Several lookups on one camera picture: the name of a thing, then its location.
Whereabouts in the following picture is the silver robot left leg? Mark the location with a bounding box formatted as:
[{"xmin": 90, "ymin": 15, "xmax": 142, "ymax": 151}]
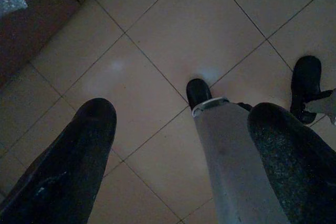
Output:
[{"xmin": 191, "ymin": 97, "xmax": 289, "ymax": 224}]

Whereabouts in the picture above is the black robot left foot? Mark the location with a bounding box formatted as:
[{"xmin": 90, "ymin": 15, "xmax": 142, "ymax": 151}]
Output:
[{"xmin": 185, "ymin": 78, "xmax": 213, "ymax": 111}]

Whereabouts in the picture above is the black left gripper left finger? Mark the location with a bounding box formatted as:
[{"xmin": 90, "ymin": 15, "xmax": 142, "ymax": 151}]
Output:
[{"xmin": 0, "ymin": 97, "xmax": 118, "ymax": 224}]

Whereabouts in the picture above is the black robot right foot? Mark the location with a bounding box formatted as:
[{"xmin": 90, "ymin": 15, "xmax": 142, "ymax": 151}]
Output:
[{"xmin": 290, "ymin": 55, "xmax": 334, "ymax": 125}]

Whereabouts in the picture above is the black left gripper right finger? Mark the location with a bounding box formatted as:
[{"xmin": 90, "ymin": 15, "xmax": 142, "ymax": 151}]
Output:
[{"xmin": 247, "ymin": 102, "xmax": 336, "ymax": 224}]

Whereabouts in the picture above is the black robot foot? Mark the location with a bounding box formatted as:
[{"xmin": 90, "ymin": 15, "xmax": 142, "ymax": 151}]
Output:
[
  {"xmin": 290, "ymin": 55, "xmax": 334, "ymax": 125},
  {"xmin": 185, "ymin": 78, "xmax": 213, "ymax": 111}
]

